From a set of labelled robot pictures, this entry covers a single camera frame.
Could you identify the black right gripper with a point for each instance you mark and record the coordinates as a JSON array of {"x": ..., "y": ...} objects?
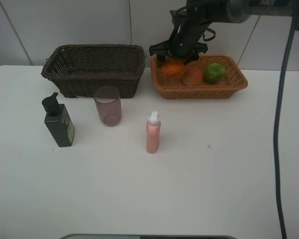
[{"x": 183, "y": 42}]

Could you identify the orange tangerine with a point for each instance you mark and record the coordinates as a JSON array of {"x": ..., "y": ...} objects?
[{"x": 172, "y": 67}]

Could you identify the red yellow apple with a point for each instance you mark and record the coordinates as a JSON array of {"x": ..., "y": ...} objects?
[{"x": 192, "y": 77}]

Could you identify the green lime fruit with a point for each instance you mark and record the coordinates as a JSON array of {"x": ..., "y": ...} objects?
[{"x": 213, "y": 73}]

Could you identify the translucent pink plastic cup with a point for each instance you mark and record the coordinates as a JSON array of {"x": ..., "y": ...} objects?
[{"x": 108, "y": 103}]

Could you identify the pink spray bottle white cap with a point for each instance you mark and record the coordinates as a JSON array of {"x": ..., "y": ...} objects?
[{"x": 153, "y": 132}]

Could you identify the dark green pump bottle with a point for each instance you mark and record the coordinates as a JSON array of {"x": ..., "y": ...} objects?
[{"x": 58, "y": 121}]

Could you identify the orange wicker basket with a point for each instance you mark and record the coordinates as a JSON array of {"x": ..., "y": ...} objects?
[{"x": 173, "y": 87}]

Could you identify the dark brown wicker basket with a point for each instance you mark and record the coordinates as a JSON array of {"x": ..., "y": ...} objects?
[{"x": 78, "y": 70}]

